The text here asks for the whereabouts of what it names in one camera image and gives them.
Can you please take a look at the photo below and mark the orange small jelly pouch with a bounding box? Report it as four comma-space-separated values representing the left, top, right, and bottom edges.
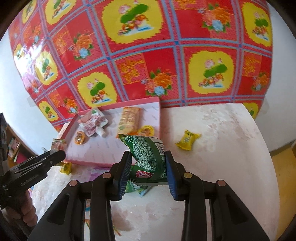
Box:
74, 131, 86, 145

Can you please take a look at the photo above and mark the pink jelly drink pouch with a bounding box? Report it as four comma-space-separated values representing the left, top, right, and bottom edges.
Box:
78, 108, 108, 138

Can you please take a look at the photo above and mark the orange cracker sleeve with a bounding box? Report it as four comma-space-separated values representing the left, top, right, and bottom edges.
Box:
117, 106, 142, 135

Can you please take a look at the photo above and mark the yellow pastry packet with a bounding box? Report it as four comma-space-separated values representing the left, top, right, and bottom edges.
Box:
176, 130, 202, 151
60, 162, 72, 175

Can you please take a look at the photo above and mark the yellow jelly cup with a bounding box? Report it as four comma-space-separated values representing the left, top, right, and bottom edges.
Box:
137, 125, 154, 137

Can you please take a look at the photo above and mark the dark green snack bag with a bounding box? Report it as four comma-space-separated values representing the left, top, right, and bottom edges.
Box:
118, 134, 167, 186

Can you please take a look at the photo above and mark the striped clear candy packet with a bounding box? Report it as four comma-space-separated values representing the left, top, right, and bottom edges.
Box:
50, 138, 67, 153

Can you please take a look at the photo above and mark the colourful gummy candy packet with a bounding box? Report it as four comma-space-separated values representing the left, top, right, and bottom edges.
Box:
84, 199, 91, 228

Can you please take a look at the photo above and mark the purple candy tin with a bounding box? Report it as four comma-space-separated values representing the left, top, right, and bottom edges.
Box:
89, 167, 110, 181

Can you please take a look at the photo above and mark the green pea snack bag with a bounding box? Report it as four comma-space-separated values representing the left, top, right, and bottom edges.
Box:
125, 180, 152, 197

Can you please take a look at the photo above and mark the left hand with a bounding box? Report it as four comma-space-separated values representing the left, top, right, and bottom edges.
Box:
2, 190, 38, 227

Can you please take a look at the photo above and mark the wooden shelf with books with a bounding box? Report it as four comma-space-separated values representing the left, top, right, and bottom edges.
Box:
6, 125, 36, 168

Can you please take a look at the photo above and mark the pink shallow box tray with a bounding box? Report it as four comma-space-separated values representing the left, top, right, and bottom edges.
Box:
61, 97, 161, 168

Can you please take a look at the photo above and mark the red floral wall cloth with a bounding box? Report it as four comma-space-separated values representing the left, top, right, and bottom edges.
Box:
8, 1, 273, 130

